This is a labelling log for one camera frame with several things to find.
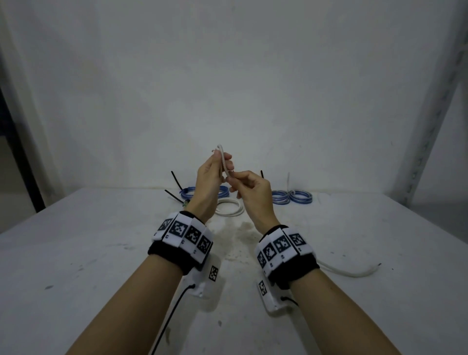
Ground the person's left hand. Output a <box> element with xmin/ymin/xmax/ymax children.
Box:
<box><xmin>185</xmin><ymin>153</ymin><xmax>234</xmax><ymax>224</ymax></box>

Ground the left black marker wristband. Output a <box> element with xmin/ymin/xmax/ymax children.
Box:
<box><xmin>148</xmin><ymin>211</ymin><xmax>214</xmax><ymax>276</ymax></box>

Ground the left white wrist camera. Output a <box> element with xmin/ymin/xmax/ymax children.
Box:
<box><xmin>186</xmin><ymin>256</ymin><xmax>222</xmax><ymax>299</ymax></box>

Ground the right black marker wristband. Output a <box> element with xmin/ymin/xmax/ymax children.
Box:
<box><xmin>254</xmin><ymin>225</ymin><xmax>321</xmax><ymax>290</ymax></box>

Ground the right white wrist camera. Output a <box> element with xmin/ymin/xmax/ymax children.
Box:
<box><xmin>255</xmin><ymin>279</ymin><xmax>293</xmax><ymax>315</ymax></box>

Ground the white tube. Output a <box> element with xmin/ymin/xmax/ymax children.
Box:
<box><xmin>214</xmin><ymin>198</ymin><xmax>245</xmax><ymax>217</ymax></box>

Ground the person's right hand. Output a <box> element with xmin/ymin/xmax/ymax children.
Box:
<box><xmin>225</xmin><ymin>170</ymin><xmax>281</xmax><ymax>236</ymax></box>

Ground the person's right forearm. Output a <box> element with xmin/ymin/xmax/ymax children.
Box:
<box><xmin>289</xmin><ymin>270</ymin><xmax>403</xmax><ymax>355</ymax></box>

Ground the black metal frame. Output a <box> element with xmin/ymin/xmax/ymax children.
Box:
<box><xmin>0</xmin><ymin>84</ymin><xmax>46</xmax><ymax>214</ymax></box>

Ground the left black camera cord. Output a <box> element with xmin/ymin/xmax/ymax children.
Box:
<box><xmin>152</xmin><ymin>284</ymin><xmax>196</xmax><ymax>355</ymax></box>

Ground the white perforated shelf upright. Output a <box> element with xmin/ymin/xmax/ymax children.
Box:
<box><xmin>393</xmin><ymin>0</ymin><xmax>468</xmax><ymax>209</ymax></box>

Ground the person's left forearm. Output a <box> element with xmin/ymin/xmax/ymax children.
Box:
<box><xmin>65</xmin><ymin>254</ymin><xmax>183</xmax><ymax>355</ymax></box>

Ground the black marker wristband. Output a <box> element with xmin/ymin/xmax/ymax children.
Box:
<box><xmin>148</xmin><ymin>211</ymin><xmax>214</xmax><ymax>276</ymax></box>
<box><xmin>254</xmin><ymin>225</ymin><xmax>321</xmax><ymax>290</ymax></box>

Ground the grey shelf board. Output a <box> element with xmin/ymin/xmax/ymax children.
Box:
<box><xmin>406</xmin><ymin>201</ymin><xmax>468</xmax><ymax>235</ymax></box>

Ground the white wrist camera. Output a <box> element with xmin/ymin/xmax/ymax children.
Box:
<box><xmin>186</xmin><ymin>256</ymin><xmax>222</xmax><ymax>299</ymax></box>
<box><xmin>255</xmin><ymin>279</ymin><xmax>293</xmax><ymax>315</ymax></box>

